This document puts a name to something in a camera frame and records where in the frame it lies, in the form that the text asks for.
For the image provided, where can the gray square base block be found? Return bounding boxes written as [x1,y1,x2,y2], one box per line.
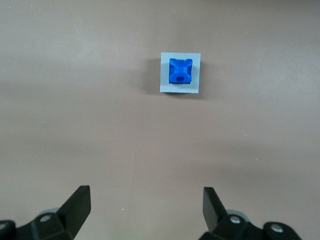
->
[159,51,202,95]

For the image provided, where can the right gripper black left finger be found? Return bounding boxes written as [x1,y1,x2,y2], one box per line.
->
[17,185,91,240]

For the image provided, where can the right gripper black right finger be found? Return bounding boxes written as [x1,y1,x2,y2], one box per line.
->
[201,186,263,240]

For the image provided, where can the blue plastic insert part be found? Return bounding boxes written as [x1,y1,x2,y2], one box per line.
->
[168,57,194,85]

